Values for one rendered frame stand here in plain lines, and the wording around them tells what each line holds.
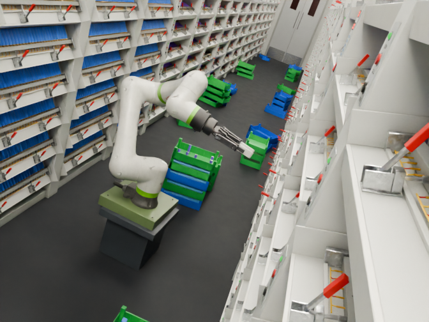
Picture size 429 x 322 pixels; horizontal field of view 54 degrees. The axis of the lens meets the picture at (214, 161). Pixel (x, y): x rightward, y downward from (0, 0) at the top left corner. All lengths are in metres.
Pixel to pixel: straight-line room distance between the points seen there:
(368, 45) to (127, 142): 1.25
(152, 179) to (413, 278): 1.87
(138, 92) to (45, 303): 1.07
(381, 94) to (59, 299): 1.77
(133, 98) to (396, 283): 1.92
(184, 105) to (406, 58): 1.28
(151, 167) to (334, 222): 1.53
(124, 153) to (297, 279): 1.56
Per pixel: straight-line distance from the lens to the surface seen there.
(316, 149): 1.19
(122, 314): 2.04
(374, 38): 1.31
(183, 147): 3.02
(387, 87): 0.62
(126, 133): 2.12
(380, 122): 0.62
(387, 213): 0.43
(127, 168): 2.08
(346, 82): 1.15
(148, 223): 2.15
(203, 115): 1.78
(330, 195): 0.66
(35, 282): 2.19
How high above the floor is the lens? 1.51
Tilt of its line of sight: 23 degrees down
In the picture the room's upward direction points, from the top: 20 degrees clockwise
